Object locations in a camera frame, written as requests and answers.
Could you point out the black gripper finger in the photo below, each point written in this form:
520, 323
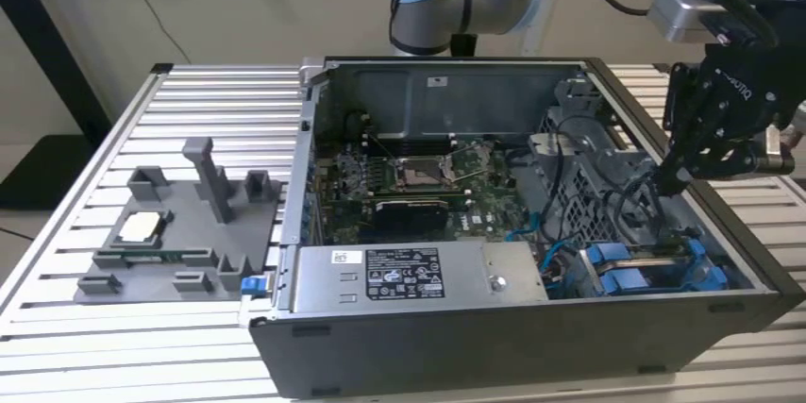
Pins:
684, 105
724, 160

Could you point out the hard disk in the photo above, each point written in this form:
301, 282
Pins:
612, 252

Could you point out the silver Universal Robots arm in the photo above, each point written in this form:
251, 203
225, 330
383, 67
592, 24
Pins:
434, 21

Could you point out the grey metal disk bay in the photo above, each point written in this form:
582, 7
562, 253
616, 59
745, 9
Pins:
580, 200

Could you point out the black RAM slot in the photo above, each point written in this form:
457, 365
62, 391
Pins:
410, 137
410, 143

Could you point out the green motherboard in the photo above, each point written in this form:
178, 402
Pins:
485, 195

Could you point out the CPU socket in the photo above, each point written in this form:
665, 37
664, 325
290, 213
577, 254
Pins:
418, 172

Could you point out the silver power supply unit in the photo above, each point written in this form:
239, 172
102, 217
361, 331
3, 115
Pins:
466, 275

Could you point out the thin metal locking lever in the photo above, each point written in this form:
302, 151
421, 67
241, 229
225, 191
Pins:
381, 146

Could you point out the black graphics card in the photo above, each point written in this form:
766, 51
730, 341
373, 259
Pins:
410, 214

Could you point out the open dark grey PC case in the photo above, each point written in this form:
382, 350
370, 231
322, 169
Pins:
441, 351

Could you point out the blue case latch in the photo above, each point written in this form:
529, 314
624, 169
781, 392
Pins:
253, 286

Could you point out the grey parts rack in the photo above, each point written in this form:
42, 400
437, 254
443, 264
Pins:
183, 214

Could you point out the green RAM stick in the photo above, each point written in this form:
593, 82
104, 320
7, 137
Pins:
170, 256

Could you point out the silver CPU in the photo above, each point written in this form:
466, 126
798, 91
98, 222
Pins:
142, 226

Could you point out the black stand with base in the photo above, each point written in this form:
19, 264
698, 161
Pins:
44, 39

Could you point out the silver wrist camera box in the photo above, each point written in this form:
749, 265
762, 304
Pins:
680, 11

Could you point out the silver metal bracket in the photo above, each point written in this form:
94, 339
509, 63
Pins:
552, 144

